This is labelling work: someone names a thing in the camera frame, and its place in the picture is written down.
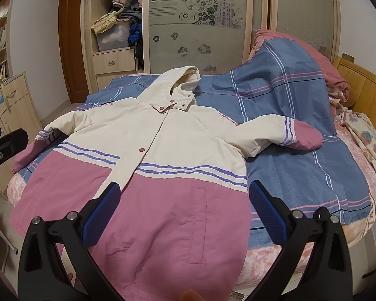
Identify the cream and pink hooded jacket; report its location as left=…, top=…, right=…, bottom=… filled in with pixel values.
left=10, top=66, right=323, bottom=300

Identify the light wood dresser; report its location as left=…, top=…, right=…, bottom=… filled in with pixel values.
left=0, top=70, right=44, bottom=195

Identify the wardrobe drawer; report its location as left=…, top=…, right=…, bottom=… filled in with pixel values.
left=93, top=48, right=136, bottom=75

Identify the clear storage bin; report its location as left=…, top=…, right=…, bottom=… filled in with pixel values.
left=96, top=20, right=130, bottom=52

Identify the brown wooden door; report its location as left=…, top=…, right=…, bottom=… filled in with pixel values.
left=58, top=0, right=89, bottom=103

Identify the blue garment in wardrobe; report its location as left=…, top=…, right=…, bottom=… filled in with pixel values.
left=128, top=23, right=142, bottom=47

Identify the wooden headboard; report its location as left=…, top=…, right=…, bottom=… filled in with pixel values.
left=333, top=57, right=376, bottom=129

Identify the blue plaid bed sheet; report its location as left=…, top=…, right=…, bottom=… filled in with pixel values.
left=18, top=37, right=372, bottom=248

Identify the frosted sliding wardrobe door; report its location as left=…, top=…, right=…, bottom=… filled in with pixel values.
left=142, top=0, right=253, bottom=75

